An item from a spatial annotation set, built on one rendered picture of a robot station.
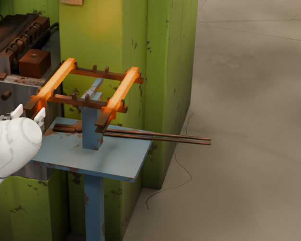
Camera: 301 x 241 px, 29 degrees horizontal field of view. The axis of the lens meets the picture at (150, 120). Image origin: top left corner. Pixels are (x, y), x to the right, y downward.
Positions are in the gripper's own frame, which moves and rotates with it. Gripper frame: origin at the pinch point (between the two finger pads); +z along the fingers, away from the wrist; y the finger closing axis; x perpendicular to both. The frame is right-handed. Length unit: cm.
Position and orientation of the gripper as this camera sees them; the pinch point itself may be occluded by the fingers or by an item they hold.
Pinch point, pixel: (29, 114)
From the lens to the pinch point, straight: 185.3
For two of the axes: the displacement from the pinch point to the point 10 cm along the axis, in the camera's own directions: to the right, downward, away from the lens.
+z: 2.3, -5.1, 8.3
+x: 0.3, -8.5, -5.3
